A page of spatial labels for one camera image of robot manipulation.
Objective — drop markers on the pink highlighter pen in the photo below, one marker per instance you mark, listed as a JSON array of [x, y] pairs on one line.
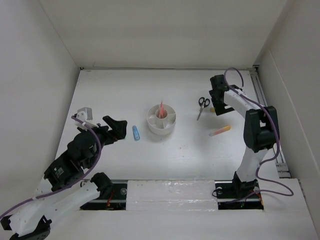
[[161, 105]]

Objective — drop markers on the orange highlighter marker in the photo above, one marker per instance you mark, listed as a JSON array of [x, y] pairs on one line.
[[220, 130]]

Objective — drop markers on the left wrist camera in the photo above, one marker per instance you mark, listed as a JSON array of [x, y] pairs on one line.
[[84, 116]]

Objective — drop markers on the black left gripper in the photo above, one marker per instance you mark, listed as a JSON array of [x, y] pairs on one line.
[[120, 127]]

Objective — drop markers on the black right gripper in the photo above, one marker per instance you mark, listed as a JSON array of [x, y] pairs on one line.
[[220, 109]]

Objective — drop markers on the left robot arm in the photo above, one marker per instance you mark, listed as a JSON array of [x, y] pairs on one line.
[[32, 219]]

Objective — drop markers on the front mounting rail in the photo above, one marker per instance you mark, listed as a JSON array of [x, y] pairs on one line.
[[171, 195]]

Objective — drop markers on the black handled scissors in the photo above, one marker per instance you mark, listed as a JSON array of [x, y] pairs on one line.
[[203, 103]]

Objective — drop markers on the brown capped pen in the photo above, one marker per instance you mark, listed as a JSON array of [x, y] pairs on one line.
[[160, 113]]

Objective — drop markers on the white round divided organizer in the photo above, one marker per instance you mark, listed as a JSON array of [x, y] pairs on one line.
[[161, 126]]

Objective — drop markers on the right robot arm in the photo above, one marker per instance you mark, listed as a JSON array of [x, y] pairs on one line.
[[260, 127]]

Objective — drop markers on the purple capped pen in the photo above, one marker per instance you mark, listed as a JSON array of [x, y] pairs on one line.
[[163, 112]]

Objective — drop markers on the blue correction tape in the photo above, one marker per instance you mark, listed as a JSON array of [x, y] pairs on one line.
[[136, 134]]

